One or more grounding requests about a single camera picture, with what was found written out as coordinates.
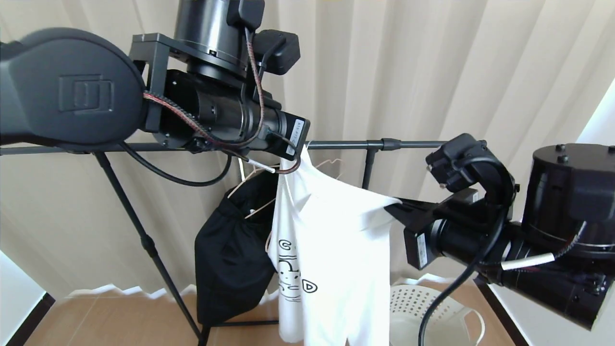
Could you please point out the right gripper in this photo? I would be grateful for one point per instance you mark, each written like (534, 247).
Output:
(461, 240)

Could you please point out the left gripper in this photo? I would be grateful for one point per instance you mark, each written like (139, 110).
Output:
(278, 129)

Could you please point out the pink clothes hanger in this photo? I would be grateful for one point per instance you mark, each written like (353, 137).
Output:
(259, 209)
(331, 163)

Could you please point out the white printed garment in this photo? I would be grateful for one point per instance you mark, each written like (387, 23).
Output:
(331, 250)

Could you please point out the black knitted garment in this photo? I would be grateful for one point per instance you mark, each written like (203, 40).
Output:
(230, 269)

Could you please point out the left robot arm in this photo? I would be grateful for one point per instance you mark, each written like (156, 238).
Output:
(72, 86)

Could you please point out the black clothes rack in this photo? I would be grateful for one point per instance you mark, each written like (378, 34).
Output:
(346, 144)

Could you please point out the white laundry basket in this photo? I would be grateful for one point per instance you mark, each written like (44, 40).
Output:
(413, 307)

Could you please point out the beige curtain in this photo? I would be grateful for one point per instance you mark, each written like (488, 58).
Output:
(408, 62)

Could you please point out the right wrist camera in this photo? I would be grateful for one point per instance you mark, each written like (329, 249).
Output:
(454, 163)

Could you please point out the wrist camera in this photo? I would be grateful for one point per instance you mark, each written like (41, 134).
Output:
(278, 50)
(454, 163)

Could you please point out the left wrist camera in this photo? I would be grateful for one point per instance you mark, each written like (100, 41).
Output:
(278, 50)

